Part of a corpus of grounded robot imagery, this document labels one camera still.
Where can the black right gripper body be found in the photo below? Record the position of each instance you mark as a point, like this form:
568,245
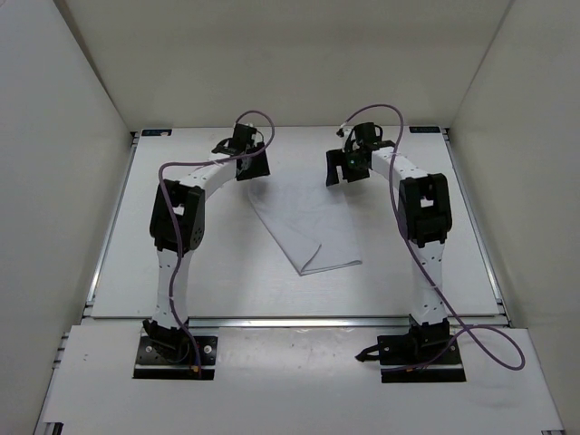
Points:
352,169

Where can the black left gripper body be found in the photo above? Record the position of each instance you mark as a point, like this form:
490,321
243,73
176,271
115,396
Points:
257,168

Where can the white skirt cloth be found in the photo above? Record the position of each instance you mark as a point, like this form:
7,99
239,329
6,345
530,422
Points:
311,223

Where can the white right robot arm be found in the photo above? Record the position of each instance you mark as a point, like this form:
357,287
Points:
421,205

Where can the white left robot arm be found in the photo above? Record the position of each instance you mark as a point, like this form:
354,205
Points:
177,226

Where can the right corner label sticker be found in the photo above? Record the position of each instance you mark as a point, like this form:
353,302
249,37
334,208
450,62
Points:
424,130

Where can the corner label sticker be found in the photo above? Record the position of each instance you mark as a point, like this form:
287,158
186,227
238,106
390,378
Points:
424,130
156,132

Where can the left corner label sticker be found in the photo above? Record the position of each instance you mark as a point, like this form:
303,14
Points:
156,132

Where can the white front cover board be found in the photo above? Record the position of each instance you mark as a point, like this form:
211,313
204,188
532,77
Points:
284,381

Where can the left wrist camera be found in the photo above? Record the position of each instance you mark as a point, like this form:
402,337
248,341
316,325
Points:
245,139

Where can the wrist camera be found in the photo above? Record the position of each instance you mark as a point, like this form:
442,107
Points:
245,139
360,135

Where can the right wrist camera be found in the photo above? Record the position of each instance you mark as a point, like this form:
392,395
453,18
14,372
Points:
360,135

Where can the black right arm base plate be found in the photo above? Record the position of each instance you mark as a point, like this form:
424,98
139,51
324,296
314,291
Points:
415,358

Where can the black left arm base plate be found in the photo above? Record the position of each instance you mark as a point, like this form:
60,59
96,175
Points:
154,361

